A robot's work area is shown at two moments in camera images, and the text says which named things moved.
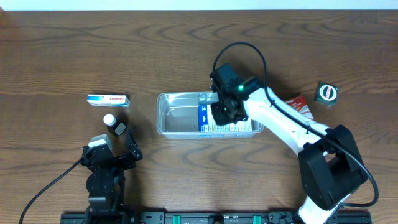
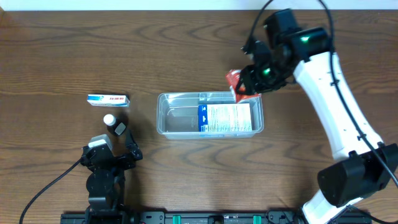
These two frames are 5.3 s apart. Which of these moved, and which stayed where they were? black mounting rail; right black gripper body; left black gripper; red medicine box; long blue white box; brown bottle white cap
Moved: red medicine box; right black gripper body
Stayed: long blue white box; brown bottle white cap; left black gripper; black mounting rail
